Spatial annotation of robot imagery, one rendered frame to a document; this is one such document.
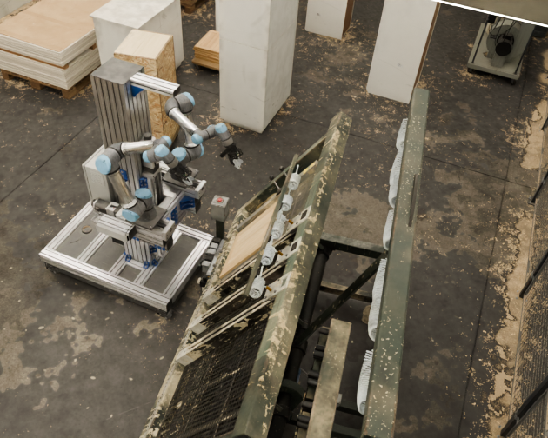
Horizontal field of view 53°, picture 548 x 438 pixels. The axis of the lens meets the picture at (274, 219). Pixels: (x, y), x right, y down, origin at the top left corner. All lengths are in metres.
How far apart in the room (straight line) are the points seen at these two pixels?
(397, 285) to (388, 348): 0.31
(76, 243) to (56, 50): 2.67
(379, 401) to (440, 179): 4.60
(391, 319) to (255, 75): 4.33
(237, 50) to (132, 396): 3.61
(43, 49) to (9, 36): 0.51
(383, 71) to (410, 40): 0.54
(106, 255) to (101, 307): 0.45
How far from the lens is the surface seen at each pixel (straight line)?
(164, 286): 4.77
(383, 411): 2.04
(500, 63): 8.43
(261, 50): 6.00
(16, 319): 5.11
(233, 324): 3.00
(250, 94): 6.32
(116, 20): 6.88
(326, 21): 8.65
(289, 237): 3.06
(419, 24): 7.01
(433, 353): 4.91
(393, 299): 2.30
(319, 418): 2.43
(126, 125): 3.88
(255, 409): 2.28
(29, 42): 7.30
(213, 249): 4.26
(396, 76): 7.35
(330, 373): 2.53
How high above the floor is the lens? 3.99
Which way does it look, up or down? 46 degrees down
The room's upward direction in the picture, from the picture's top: 5 degrees clockwise
